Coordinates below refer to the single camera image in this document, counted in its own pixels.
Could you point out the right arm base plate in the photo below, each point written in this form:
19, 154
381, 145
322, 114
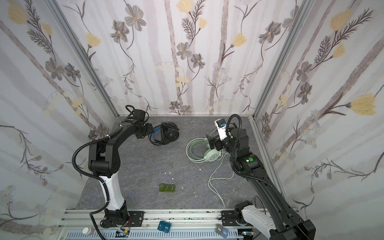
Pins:
230, 218

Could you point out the white cable duct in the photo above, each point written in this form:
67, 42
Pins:
178, 234

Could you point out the grey blue tag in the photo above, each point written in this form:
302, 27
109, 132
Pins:
222, 231

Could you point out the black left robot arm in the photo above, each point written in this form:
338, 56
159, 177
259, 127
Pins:
104, 164

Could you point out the white round cap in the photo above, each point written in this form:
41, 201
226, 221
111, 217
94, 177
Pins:
87, 231

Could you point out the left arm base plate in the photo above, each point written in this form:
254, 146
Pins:
135, 219

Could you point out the mint green headphones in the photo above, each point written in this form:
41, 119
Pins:
198, 151

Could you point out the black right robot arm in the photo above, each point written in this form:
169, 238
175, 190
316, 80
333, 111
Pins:
281, 222

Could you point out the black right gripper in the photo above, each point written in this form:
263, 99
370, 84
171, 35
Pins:
214, 144

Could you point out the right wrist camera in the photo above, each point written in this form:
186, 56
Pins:
221, 126

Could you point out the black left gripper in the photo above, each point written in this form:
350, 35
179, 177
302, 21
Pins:
151, 130

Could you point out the green plastic block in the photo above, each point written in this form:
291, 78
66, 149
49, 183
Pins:
167, 188

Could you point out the aluminium frame rail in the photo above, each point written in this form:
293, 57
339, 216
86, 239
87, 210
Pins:
73, 222

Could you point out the black blue headphones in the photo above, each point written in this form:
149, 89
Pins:
169, 132

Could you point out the blue square tag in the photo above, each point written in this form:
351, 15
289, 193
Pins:
164, 227

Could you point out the small circuit board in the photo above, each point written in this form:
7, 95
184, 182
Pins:
121, 234

